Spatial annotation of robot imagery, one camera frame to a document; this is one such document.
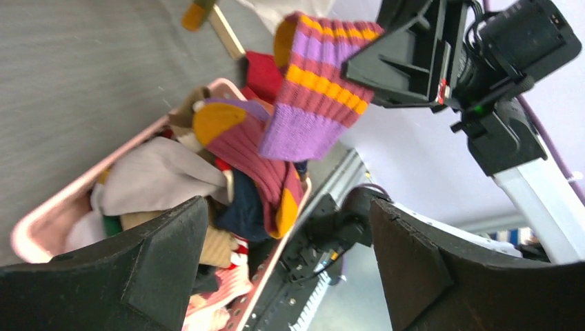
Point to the maroon purple orange striped sock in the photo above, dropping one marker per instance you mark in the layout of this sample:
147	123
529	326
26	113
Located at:
314	105

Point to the maroon orange heel sock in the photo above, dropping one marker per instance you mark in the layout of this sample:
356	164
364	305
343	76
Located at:
233	134

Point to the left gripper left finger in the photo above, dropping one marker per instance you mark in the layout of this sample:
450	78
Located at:
140	279

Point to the red cloth on table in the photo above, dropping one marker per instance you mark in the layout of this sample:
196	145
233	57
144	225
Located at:
263	78

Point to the navy blue sock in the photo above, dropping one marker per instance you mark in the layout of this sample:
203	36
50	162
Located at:
245	214

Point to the green striped hanging sock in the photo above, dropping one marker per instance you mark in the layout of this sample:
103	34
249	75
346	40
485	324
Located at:
196	14

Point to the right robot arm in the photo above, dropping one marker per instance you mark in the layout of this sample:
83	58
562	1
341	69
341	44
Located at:
426	154

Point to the grey beige sock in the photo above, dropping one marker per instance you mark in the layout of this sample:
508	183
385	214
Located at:
158	175

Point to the pink plastic basket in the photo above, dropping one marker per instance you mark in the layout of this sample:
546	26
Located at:
232	271

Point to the white hanging sock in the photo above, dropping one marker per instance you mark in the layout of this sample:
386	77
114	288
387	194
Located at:
272	12

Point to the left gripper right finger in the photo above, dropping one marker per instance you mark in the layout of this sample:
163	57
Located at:
434	280

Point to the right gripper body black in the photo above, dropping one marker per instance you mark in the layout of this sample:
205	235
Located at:
505	54

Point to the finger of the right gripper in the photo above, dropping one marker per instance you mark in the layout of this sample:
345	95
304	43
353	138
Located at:
415	62

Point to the wooden clothes rack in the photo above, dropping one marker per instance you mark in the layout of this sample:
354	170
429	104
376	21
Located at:
225	33

